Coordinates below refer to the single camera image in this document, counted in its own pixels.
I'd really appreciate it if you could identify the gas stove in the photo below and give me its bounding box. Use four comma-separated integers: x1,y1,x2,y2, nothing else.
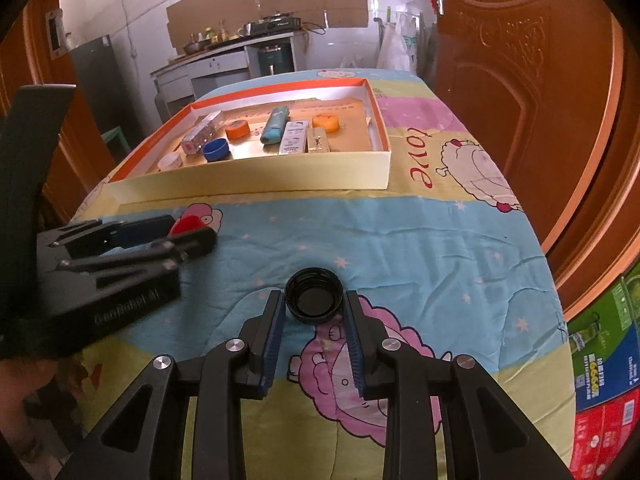
250,16,303,33

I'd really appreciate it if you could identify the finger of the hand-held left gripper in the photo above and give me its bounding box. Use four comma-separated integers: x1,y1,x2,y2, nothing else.
56,229,218,279
37,214,177,257

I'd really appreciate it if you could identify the blue bottle cap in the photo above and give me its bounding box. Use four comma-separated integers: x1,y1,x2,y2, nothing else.
202,139,231,162

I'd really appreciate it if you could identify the wooden door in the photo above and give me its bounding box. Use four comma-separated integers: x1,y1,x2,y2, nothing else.
432,0,623,281

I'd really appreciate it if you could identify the shallow cardboard box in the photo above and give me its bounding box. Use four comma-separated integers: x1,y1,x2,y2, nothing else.
107,77,392,206

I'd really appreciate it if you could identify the red carton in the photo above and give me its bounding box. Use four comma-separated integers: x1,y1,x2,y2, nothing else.
570,395,640,480

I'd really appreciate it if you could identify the printed blanket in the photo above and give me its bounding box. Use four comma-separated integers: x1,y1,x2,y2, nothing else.
67,67,576,480

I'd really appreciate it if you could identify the green carton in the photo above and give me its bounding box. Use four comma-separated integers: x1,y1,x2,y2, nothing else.
567,265,640,411

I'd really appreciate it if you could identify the teal tube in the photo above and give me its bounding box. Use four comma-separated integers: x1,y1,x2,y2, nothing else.
260,106,291,145

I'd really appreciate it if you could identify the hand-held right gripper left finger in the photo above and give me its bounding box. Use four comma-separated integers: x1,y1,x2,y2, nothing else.
67,290,287,480

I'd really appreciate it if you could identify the white kitchen counter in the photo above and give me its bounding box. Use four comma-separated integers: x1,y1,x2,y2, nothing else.
150,30,301,111

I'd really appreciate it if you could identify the grey refrigerator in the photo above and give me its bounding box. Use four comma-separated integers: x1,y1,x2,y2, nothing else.
70,35,128,161

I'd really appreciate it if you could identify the green stool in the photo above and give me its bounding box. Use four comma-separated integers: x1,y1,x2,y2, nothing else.
102,125,132,161

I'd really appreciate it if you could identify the large white plastic bag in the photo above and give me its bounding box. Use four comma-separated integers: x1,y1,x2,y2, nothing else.
376,7,426,73

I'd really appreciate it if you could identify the white tube box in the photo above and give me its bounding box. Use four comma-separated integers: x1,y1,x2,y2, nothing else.
278,120,311,156

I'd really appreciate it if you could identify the red bottle cap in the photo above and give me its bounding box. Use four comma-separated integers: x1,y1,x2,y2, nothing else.
169,214,207,236

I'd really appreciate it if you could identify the black bottle cap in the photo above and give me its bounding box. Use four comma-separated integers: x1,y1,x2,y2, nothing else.
285,266,346,323

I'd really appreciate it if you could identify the small gold box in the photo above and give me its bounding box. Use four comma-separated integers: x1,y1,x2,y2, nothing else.
306,127,332,153

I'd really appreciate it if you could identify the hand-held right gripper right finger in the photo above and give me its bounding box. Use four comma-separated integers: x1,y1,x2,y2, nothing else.
344,290,576,480

